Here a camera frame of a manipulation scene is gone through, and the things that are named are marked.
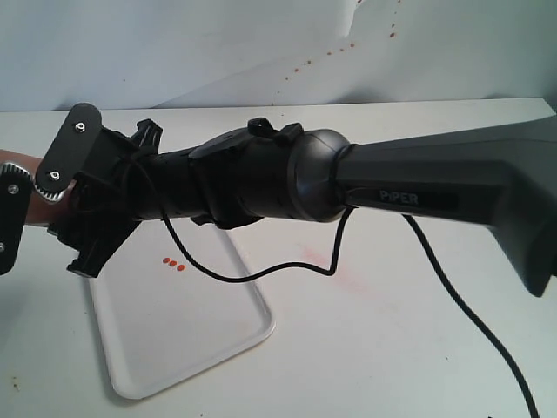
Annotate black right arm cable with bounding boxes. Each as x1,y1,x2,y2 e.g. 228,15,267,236
125,150,540,418

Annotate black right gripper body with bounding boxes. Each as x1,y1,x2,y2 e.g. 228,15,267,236
49,118,302,278

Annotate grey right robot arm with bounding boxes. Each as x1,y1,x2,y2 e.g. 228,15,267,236
37,117,556,296

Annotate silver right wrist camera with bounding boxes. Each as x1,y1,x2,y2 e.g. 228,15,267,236
34,103,102,204

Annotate red sauce blob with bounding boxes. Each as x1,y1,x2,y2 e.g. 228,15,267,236
162,257,185,272

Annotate white rectangular plastic tray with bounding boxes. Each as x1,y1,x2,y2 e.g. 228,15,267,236
89,221,275,400

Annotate red sauce squeeze bottle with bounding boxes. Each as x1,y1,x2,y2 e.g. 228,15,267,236
0,148,75,229

